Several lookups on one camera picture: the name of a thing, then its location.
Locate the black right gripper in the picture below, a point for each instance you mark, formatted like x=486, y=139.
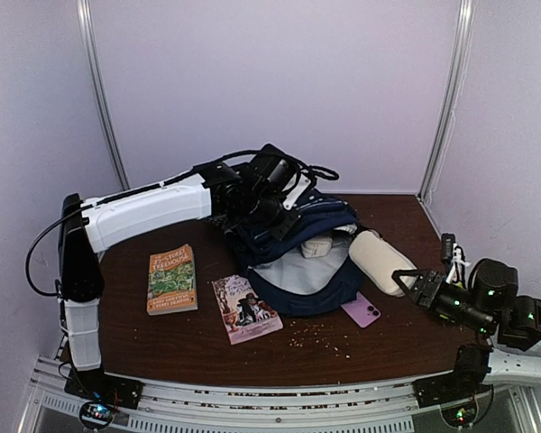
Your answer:
x=427, y=288

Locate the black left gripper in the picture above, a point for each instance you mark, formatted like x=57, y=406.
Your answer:
x=282, y=230

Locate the white quilted pencil pouch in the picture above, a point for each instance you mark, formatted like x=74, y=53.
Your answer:
x=318, y=246

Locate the grey hard pencil case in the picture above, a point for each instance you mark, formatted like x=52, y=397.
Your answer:
x=378, y=260

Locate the navy blue student backpack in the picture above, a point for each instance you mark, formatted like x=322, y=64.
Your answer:
x=278, y=272

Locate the orange green treehouse book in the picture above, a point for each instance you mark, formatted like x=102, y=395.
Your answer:
x=172, y=284

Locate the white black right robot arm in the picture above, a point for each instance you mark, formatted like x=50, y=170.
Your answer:
x=491, y=307

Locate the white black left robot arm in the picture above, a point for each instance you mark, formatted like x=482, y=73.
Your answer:
x=260, y=187

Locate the pink smartphone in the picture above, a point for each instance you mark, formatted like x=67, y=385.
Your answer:
x=361, y=311

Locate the pink Shakespeare story book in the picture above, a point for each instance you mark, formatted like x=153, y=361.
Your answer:
x=245, y=315

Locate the front aluminium rail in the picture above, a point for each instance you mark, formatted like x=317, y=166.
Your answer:
x=388, y=406

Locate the right aluminium frame post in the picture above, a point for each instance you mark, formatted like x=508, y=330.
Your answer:
x=462, y=36

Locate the aluminium frame post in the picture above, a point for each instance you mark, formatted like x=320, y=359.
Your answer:
x=87, y=30
x=462, y=36

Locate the left aluminium frame post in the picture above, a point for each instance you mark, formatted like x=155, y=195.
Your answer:
x=87, y=30

